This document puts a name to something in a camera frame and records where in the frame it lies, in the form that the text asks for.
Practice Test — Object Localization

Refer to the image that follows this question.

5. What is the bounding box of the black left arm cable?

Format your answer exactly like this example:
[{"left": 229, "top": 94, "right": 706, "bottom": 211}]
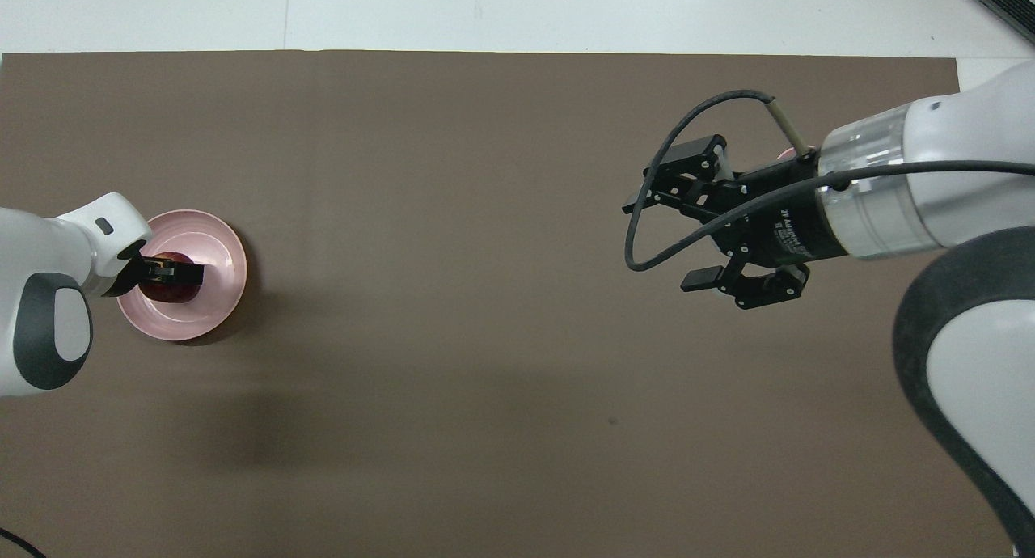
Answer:
[{"left": 0, "top": 527, "right": 47, "bottom": 558}]

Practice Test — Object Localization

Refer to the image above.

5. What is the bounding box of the pink plate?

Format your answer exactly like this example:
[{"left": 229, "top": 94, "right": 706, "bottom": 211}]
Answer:
[{"left": 116, "top": 209, "right": 248, "bottom": 342}]

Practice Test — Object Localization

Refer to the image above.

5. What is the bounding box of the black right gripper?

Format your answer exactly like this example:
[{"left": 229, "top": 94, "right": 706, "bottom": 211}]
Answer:
[{"left": 622, "top": 134, "right": 851, "bottom": 311}]

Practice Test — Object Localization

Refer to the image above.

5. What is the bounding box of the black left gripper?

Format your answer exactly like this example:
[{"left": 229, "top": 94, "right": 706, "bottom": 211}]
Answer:
[{"left": 113, "top": 255, "right": 205, "bottom": 298}]

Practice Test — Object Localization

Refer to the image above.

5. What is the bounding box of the brown table mat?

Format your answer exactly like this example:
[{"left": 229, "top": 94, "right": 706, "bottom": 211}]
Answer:
[{"left": 0, "top": 50, "right": 1014, "bottom": 558}]

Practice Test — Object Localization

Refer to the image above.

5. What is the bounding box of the red apple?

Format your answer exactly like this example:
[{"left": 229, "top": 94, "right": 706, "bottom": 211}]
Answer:
[{"left": 138, "top": 252, "right": 201, "bottom": 304}]

